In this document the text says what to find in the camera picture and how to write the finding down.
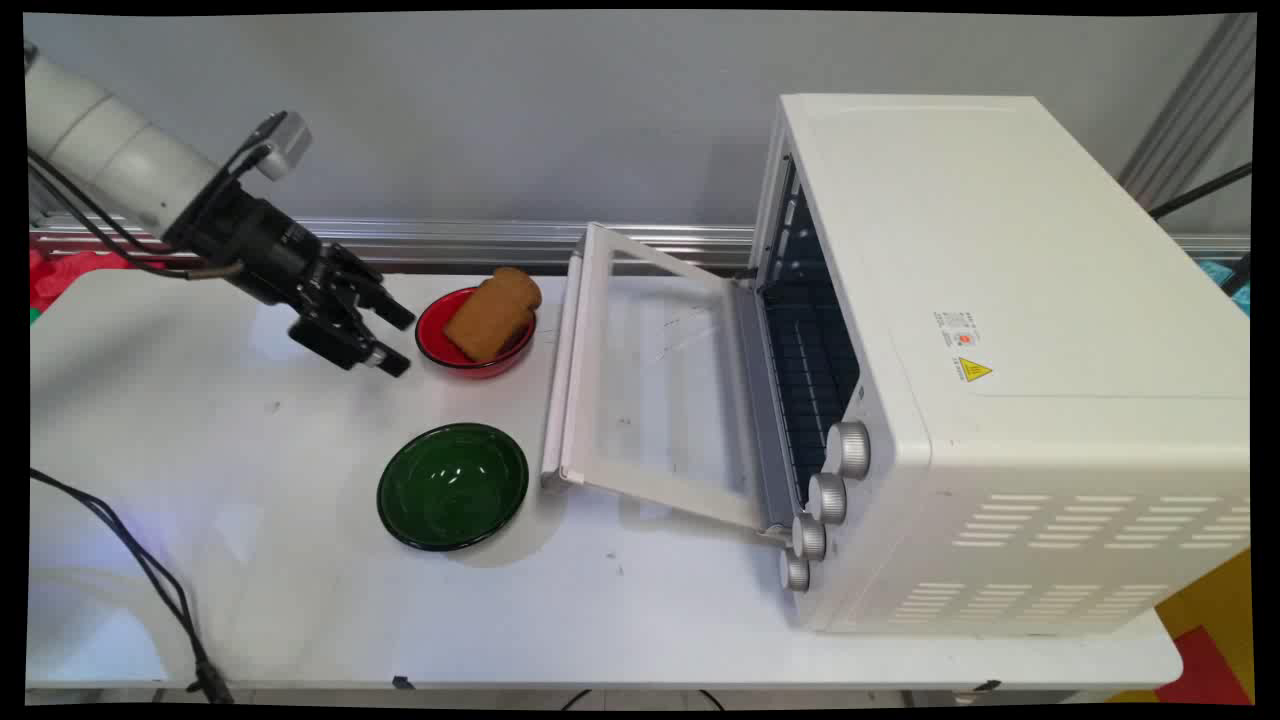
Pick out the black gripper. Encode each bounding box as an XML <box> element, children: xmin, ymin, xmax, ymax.
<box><xmin>163</xmin><ymin>180</ymin><xmax>417</xmax><ymax>379</ymax></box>

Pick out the red bowl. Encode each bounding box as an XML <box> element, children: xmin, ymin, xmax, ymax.
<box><xmin>415</xmin><ymin>286</ymin><xmax>537</xmax><ymax>380</ymax></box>

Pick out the brown bread slice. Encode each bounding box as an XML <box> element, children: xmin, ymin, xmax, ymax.
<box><xmin>443</xmin><ymin>266</ymin><xmax>543</xmax><ymax>363</ymax></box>

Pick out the dark green glass bowl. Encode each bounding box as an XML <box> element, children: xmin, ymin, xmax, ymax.
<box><xmin>376</xmin><ymin>422</ymin><xmax>530</xmax><ymax>553</ymax></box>

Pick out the glass oven door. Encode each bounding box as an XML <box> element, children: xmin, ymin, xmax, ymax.
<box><xmin>540</xmin><ymin>222</ymin><xmax>791</xmax><ymax>541</ymax></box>

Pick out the red cloth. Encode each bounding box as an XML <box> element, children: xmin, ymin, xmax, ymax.
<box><xmin>28</xmin><ymin>248</ymin><xmax>136</xmax><ymax>323</ymax></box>

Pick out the white toaster oven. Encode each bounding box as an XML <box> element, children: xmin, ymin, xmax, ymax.
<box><xmin>748</xmin><ymin>93</ymin><xmax>1252</xmax><ymax>638</ymax></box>

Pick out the black rod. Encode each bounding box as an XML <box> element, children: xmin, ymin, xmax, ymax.
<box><xmin>1148</xmin><ymin>160</ymin><xmax>1253</xmax><ymax>221</ymax></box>

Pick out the aluminium frame rail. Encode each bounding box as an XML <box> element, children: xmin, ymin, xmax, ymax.
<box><xmin>30</xmin><ymin>216</ymin><xmax>1252</xmax><ymax>275</ymax></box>

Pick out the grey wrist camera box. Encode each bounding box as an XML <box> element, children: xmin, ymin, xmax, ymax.
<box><xmin>246</xmin><ymin>111</ymin><xmax>313</xmax><ymax>182</ymax></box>

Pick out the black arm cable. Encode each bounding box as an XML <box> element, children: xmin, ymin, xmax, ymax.
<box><xmin>26</xmin><ymin>118</ymin><xmax>291</xmax><ymax>282</ymax></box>

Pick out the black cable on table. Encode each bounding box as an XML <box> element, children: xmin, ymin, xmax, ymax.
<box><xmin>28</xmin><ymin>468</ymin><xmax>235</xmax><ymax>705</ymax></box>

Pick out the aluminium frame post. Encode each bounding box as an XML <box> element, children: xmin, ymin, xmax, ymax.
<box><xmin>1117</xmin><ymin>14</ymin><xmax>1257</xmax><ymax>213</ymax></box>

